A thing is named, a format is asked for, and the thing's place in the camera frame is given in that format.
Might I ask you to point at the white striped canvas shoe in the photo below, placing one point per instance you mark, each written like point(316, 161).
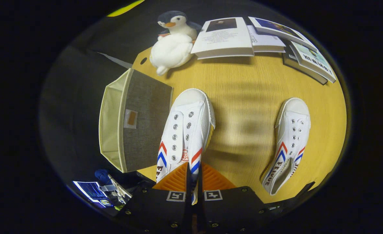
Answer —
point(188, 123)
point(292, 136)

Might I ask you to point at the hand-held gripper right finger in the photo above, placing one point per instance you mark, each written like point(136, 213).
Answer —
point(233, 208)

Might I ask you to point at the pale green cover book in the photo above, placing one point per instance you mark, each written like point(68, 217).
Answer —
point(315, 61)

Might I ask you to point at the blue lit screen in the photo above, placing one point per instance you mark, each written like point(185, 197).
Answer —
point(92, 191)

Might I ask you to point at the dark cover book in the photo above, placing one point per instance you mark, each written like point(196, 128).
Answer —
point(300, 69)

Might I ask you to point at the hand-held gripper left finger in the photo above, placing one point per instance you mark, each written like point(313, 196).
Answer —
point(155, 208)

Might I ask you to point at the silver metal stand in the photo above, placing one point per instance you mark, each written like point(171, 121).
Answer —
point(119, 191)

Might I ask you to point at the blue rounded object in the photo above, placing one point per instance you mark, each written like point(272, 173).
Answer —
point(102, 175)

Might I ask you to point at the white book with portrait cover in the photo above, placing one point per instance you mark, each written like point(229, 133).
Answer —
point(224, 39)

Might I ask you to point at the white round plush toy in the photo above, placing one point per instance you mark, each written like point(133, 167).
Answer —
point(171, 52)

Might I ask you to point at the grey fabric storage box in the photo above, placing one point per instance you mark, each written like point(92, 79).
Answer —
point(145, 113)

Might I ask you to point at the book with blue picture cover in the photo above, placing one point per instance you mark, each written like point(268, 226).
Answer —
point(276, 29)

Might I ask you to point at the penguin plush toy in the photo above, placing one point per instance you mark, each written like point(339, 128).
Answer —
point(178, 24)

